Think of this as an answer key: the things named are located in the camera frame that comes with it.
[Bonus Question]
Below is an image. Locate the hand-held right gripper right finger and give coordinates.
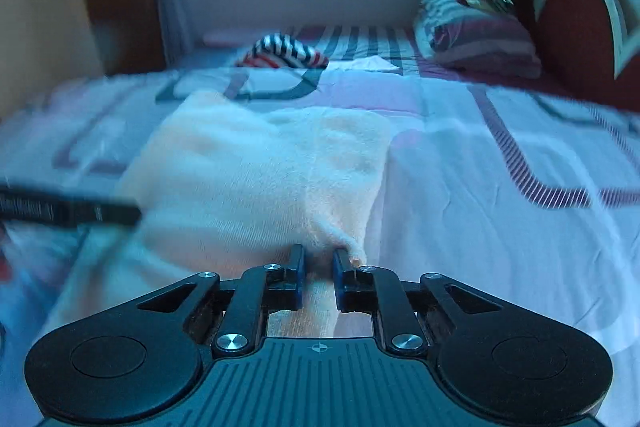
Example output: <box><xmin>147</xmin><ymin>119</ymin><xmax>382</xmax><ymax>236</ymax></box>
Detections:
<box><xmin>333</xmin><ymin>248</ymin><xmax>503</xmax><ymax>355</ymax></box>

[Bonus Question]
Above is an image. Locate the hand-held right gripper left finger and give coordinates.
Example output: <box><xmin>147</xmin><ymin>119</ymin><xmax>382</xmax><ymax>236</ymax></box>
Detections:
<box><xmin>137</xmin><ymin>244</ymin><xmax>307</xmax><ymax>355</ymax></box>

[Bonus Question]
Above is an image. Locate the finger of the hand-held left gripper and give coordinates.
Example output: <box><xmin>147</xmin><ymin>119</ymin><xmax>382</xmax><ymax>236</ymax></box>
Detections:
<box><xmin>70</xmin><ymin>198</ymin><xmax>142</xmax><ymax>229</ymax></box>

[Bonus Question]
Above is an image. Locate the cream knit sweater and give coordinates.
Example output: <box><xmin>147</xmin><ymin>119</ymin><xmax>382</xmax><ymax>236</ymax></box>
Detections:
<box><xmin>47</xmin><ymin>89</ymin><xmax>393</xmax><ymax>339</ymax></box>

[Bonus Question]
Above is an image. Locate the small white cloth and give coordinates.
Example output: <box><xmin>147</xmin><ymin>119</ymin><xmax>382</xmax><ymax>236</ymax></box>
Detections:
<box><xmin>344</xmin><ymin>55</ymin><xmax>397</xmax><ymax>74</ymax></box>

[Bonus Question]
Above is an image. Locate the black white red striped cloth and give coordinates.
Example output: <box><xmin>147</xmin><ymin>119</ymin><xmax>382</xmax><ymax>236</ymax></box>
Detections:
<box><xmin>236</xmin><ymin>34</ymin><xmax>331</xmax><ymax>70</ymax></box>

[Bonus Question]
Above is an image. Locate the striped bed sheet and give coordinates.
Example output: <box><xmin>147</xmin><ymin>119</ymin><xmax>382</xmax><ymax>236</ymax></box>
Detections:
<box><xmin>202</xmin><ymin>24</ymin><xmax>561</xmax><ymax>88</ymax></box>

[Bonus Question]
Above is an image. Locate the striped pillow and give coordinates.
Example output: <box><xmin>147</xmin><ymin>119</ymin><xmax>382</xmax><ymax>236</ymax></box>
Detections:
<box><xmin>414</xmin><ymin>0</ymin><xmax>543</xmax><ymax>78</ymax></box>

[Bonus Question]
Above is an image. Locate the red headboard with white trim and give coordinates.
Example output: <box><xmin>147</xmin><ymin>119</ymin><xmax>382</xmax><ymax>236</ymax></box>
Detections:
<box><xmin>511</xmin><ymin>0</ymin><xmax>640</xmax><ymax>114</ymax></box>

